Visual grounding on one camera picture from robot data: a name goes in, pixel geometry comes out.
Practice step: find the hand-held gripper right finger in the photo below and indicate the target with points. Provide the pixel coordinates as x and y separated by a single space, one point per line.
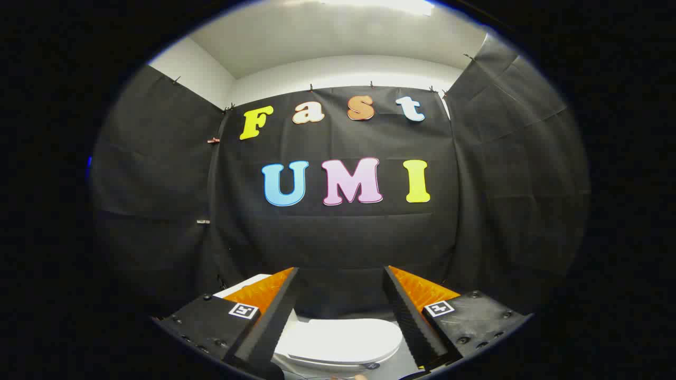
414 322

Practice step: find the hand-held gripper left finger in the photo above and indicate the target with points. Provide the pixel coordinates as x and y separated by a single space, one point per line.
269 322

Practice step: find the white toilet lid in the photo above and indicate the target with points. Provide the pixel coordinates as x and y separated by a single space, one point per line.
343 340

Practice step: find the white toilet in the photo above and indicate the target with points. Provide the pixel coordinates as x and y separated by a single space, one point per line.
296 364

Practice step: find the black backdrop cloth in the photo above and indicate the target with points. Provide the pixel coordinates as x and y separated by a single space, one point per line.
338 243

